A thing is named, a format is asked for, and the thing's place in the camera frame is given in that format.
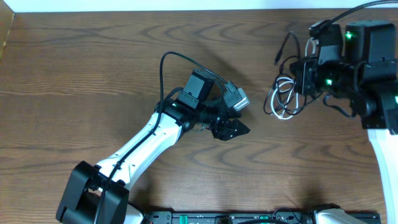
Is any white USB cable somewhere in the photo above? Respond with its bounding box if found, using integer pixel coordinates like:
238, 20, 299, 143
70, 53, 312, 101
269, 37, 320, 121

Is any green clamp handle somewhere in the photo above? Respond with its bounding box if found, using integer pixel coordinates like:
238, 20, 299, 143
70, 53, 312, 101
179, 215, 188, 224

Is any cardboard box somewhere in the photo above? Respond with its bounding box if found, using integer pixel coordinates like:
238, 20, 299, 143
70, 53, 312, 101
0, 0, 15, 59

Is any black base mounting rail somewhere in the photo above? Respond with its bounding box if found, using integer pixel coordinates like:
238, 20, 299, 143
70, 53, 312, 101
136, 210, 382, 224

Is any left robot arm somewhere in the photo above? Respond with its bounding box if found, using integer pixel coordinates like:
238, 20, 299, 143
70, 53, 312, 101
55, 70, 250, 224

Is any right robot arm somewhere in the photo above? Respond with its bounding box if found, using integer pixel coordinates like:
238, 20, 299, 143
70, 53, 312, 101
290, 20, 397, 223

